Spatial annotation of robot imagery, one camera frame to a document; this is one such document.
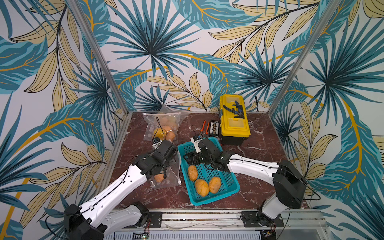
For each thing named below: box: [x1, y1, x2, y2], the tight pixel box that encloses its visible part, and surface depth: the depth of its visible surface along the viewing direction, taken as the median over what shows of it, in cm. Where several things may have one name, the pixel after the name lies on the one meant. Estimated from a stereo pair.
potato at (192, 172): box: [188, 165, 198, 182], surface depth 85 cm
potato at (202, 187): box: [194, 179, 210, 197], surface depth 80 cm
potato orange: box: [165, 131, 176, 142], surface depth 100 cm
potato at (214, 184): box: [208, 176, 222, 194], surface depth 82 cm
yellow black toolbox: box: [219, 94, 251, 146], surface depth 96 cm
